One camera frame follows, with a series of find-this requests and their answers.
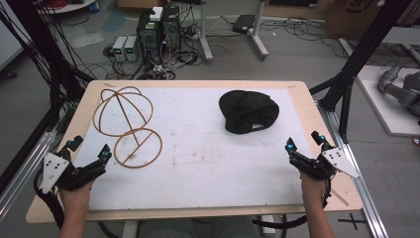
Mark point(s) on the white platform board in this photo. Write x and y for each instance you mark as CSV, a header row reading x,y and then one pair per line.
x,y
379,110

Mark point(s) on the white table leg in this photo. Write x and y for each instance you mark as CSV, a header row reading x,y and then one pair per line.
x,y
130,229

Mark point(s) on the black cap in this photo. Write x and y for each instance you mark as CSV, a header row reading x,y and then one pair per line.
x,y
245,109

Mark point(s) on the black computer tower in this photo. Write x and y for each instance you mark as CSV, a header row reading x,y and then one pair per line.
x,y
150,36
171,29

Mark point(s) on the white desk leg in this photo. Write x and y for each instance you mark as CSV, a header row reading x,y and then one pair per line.
x,y
204,36
259,33

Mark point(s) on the grey bench power supply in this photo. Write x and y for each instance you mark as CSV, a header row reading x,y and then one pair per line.
x,y
119,49
131,49

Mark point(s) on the wooden hoop hat stand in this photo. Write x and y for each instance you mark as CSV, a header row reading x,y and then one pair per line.
x,y
127,119

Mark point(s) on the light wooden table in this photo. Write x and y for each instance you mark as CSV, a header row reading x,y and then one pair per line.
x,y
302,99

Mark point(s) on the thin wooden stick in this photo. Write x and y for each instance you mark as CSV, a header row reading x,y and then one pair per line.
x,y
340,197

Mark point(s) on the person's left hand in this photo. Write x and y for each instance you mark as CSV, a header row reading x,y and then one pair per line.
x,y
76,196

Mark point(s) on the white foam mat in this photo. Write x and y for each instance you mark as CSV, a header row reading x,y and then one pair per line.
x,y
198,132

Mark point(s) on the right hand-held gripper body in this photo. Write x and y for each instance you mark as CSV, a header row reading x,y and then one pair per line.
x,y
322,165

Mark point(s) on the flat black box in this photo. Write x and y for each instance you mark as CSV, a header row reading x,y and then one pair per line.
x,y
243,24

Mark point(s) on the large cardboard box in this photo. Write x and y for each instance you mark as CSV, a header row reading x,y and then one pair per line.
x,y
350,18

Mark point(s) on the person's legs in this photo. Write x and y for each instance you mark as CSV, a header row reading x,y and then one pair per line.
x,y
198,230

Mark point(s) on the aluminium rail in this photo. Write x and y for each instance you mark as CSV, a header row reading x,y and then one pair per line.
x,y
29,162
345,148

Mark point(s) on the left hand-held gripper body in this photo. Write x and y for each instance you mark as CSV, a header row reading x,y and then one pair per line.
x,y
52,168

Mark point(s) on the blue tape roll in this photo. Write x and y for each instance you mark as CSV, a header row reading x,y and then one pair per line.
x,y
94,6

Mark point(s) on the black metal frame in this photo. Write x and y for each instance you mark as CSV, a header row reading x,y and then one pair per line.
x,y
363,46
31,46

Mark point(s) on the white box device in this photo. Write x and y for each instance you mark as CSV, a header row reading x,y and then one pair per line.
x,y
156,14

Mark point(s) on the person's right hand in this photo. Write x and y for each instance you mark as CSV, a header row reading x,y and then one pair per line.
x,y
311,189

